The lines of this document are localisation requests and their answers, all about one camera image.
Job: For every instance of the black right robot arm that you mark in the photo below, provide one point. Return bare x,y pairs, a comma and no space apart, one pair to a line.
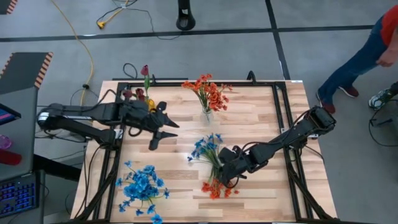
289,137

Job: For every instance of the computer keyboard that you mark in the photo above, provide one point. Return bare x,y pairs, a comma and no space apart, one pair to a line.
18,196

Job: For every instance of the black mat striped edge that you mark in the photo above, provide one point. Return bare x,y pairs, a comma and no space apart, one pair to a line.
4,4
21,71

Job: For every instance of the amber glass vase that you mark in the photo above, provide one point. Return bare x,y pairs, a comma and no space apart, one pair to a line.
151,105

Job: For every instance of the red cylinder object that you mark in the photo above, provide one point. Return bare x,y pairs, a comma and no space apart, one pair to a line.
11,158

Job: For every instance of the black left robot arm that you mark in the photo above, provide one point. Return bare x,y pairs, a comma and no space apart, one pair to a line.
77,112

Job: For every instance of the silver arm base bracket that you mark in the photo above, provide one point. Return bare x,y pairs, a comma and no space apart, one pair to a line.
118,133
313,136

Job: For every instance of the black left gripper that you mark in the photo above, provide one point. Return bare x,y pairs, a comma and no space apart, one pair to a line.
140,116

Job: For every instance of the black round stand base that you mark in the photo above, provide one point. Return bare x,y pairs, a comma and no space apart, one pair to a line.
185,20

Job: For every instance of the black foot pedal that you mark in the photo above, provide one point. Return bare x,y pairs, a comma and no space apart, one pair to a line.
384,121

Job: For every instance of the black desk foot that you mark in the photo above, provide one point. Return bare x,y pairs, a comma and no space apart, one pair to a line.
56,169

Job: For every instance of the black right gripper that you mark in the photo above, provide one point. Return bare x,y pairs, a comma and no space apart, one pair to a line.
233,161

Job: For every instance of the black table clamp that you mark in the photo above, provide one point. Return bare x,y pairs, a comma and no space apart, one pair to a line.
153,78
251,76

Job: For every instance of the blue artificial flower bunch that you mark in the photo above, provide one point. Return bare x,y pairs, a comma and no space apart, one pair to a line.
130,189
149,180
203,146

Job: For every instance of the pink translucent cup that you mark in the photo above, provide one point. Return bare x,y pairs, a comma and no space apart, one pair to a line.
4,143

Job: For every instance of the black flat bar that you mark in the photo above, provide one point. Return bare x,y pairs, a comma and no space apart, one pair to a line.
168,79

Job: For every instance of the clear glass vase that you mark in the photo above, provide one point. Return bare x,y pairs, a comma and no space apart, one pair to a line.
207,117

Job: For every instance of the black aluminium table frame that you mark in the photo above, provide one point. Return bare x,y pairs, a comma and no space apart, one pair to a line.
202,84

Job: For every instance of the black display screen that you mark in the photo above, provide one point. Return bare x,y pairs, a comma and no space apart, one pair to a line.
7,115

